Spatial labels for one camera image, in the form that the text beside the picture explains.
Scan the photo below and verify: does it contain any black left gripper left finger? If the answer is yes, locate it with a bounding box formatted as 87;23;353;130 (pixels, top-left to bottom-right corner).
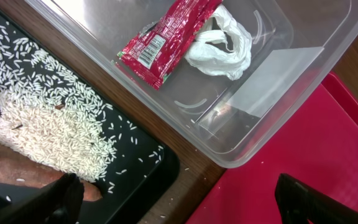
0;174;85;224

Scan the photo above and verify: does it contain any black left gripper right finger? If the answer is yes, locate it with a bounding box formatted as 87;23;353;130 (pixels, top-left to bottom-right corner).
275;174;358;224

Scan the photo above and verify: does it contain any orange carrot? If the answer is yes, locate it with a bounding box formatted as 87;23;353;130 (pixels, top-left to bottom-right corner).
0;141;103;202

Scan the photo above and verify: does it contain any white rice pile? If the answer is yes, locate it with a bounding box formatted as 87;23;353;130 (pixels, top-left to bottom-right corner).
0;6;165;195

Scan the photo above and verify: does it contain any white wrapper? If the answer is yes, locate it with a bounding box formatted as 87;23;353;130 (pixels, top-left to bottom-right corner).
184;4;252;81

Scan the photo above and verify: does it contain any red snack wrapper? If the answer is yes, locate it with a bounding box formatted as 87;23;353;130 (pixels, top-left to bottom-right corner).
117;0;222;90

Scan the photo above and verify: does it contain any black waste tray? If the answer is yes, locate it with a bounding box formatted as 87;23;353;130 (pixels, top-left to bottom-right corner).
0;11;180;223

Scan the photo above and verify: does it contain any red plastic tray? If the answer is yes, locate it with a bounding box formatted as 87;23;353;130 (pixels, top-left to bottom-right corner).
188;73;358;223

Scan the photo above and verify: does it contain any clear plastic bin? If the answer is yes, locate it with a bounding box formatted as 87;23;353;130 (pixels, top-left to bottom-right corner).
30;0;358;168

